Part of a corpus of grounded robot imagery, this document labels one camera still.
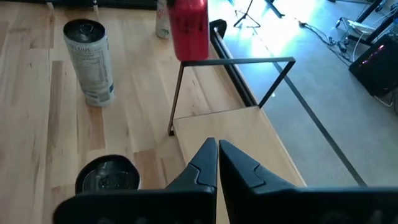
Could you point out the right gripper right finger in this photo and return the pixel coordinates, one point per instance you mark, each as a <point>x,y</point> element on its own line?
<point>245,186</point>

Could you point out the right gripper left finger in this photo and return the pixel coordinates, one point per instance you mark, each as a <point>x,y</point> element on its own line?
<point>203,168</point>

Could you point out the white slim Celsius can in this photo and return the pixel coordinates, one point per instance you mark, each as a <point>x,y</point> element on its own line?
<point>90,62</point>
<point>107,175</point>

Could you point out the red Coke can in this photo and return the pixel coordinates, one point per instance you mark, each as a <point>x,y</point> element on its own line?
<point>189,29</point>

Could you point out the white slim can palm print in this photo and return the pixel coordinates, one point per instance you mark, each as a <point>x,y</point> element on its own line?
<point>163,20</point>

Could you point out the wooden shelf with black brackets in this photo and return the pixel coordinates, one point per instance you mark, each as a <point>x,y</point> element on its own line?
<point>236,137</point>

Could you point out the black tripod stand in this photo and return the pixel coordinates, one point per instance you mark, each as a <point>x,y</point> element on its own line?
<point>246,12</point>

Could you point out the black stand leg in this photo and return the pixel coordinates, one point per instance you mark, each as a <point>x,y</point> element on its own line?
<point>273,7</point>

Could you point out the black tower pink lights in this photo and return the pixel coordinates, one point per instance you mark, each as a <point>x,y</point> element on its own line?
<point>377,65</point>

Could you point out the black frame bracket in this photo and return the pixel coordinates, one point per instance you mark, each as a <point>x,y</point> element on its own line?
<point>219,26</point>

